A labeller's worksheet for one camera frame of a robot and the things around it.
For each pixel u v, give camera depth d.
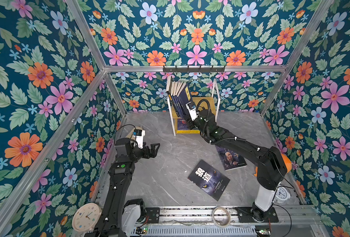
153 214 0.74
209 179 0.84
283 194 0.77
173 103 0.81
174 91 0.78
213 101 0.58
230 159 0.93
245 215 0.72
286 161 0.84
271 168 0.47
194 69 0.93
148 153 0.68
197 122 0.72
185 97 0.86
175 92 0.78
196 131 0.72
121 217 0.47
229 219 0.72
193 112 0.69
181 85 0.82
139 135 0.67
